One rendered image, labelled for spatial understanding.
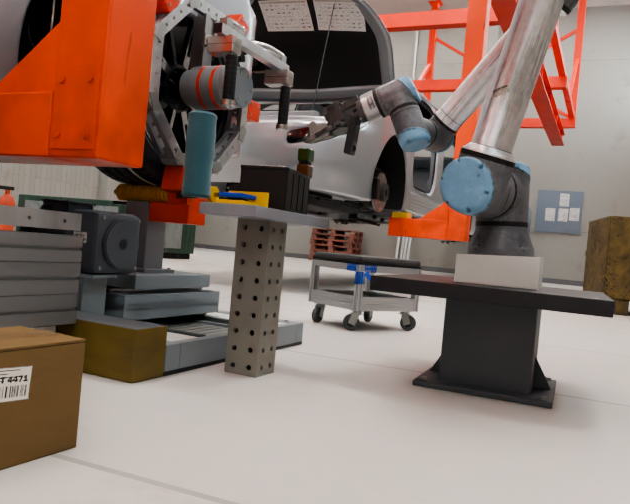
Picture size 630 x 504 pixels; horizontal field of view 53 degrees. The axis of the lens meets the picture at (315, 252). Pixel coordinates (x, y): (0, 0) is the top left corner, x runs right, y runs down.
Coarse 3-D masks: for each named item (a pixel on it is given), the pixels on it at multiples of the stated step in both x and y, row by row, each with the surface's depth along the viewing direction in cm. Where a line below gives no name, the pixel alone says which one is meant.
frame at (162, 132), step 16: (192, 0) 197; (160, 16) 191; (176, 16) 192; (192, 16) 208; (224, 16) 214; (160, 32) 185; (160, 48) 186; (160, 64) 187; (240, 64) 226; (160, 112) 189; (240, 112) 229; (160, 128) 190; (240, 128) 229; (160, 144) 196; (176, 144) 197; (224, 144) 228; (176, 160) 198; (224, 160) 222
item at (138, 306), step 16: (112, 288) 191; (176, 288) 218; (192, 288) 226; (112, 304) 187; (128, 304) 186; (144, 304) 193; (160, 304) 200; (176, 304) 207; (192, 304) 215; (208, 304) 224
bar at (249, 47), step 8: (216, 24) 182; (224, 24) 182; (216, 32) 182; (224, 32) 182; (232, 32) 186; (248, 40) 194; (248, 48) 195; (256, 48) 199; (256, 56) 201; (264, 56) 204; (272, 56) 208; (272, 64) 209; (280, 64) 213
